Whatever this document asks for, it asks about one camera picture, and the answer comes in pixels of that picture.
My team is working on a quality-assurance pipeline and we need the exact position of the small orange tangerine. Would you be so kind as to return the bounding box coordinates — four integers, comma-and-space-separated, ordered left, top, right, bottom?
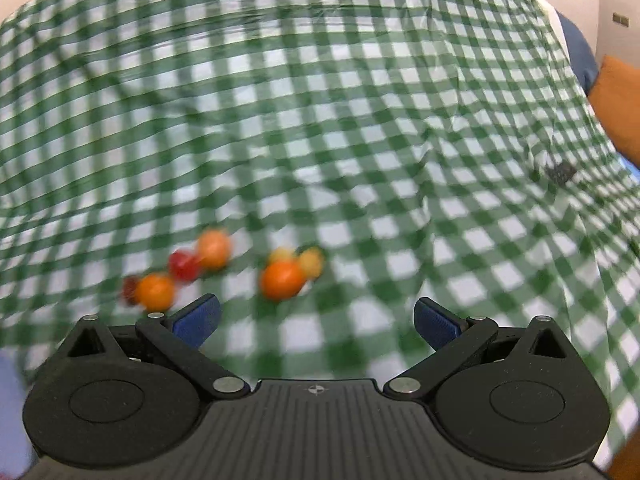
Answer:
136, 273, 177, 312
260, 261, 307, 302

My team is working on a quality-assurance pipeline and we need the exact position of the orange cushion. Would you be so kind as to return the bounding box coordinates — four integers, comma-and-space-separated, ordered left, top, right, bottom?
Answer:
587, 55, 640, 167

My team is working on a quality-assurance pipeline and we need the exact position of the blue cloth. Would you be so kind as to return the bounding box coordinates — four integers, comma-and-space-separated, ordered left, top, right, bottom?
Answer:
556, 12, 600, 92

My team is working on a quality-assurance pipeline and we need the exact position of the green checked tablecloth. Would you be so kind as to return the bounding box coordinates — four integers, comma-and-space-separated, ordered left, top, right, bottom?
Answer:
0, 0, 640, 466

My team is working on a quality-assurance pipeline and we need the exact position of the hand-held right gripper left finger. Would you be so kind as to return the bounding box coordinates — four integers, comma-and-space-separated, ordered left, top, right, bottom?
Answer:
59, 294, 251, 401

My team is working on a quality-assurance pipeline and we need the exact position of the small dark clip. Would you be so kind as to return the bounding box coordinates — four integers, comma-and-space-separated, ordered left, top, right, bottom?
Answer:
546, 161, 577, 185

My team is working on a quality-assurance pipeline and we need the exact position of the red cherry tomato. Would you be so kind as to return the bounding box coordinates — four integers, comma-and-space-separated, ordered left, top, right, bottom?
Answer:
168, 249, 202, 282

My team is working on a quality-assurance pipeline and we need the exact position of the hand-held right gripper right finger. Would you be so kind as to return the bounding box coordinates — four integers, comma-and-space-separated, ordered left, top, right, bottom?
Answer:
382, 297, 576, 401

